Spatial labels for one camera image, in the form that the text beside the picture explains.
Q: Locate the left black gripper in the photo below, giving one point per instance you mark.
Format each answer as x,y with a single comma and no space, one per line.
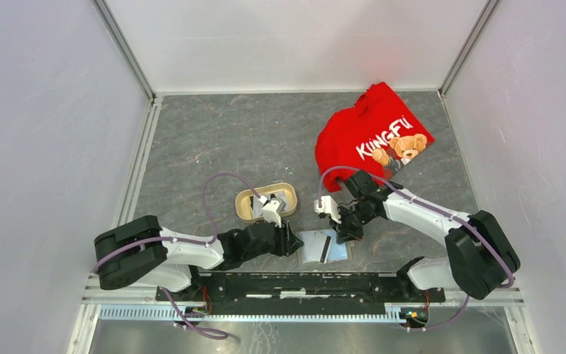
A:
288,242

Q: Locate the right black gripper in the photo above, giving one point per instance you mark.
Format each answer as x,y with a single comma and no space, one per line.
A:
348,234

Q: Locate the silver VIP credit card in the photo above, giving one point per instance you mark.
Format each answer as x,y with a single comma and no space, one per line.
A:
321,244

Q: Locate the beige oval tray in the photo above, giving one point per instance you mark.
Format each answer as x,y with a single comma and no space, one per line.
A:
249,206

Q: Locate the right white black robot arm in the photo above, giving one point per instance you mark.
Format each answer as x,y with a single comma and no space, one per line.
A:
479,257

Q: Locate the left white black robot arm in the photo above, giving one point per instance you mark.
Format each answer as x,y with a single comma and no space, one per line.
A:
143,251

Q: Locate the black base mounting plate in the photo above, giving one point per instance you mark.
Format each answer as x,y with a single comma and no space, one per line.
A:
304,293

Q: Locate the red kung fu t-shirt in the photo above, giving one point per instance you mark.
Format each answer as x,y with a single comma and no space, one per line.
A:
378,134

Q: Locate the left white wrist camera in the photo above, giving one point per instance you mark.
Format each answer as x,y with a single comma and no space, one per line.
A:
271,210

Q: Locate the aluminium frame rail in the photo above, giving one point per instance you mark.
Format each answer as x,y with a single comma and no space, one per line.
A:
140,301

